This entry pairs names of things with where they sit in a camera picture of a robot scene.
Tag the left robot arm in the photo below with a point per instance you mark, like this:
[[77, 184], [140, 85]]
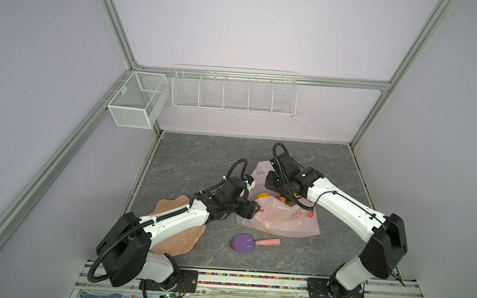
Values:
[[127, 251]]

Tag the pink wavy plate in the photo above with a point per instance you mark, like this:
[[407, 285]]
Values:
[[181, 242]]

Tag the pink plastic bag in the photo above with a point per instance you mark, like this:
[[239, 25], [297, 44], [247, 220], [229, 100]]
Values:
[[275, 217]]

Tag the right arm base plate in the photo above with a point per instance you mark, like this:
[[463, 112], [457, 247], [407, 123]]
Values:
[[326, 288]]

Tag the long white wire basket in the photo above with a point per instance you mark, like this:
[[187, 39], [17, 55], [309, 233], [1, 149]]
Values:
[[230, 89]]

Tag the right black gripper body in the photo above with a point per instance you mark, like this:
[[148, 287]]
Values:
[[273, 182]]

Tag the small white mesh basket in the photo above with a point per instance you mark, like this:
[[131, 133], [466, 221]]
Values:
[[139, 100]]

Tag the purple scoop with pink handle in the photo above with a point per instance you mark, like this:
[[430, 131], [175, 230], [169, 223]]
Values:
[[244, 243]]

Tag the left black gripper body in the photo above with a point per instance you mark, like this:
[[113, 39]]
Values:
[[242, 208]]

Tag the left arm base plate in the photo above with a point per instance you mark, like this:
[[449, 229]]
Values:
[[185, 281]]

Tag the orange small fruit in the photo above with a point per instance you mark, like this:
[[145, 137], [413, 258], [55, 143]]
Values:
[[281, 200]]

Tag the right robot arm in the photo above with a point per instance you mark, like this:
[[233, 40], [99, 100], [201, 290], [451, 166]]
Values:
[[384, 235]]

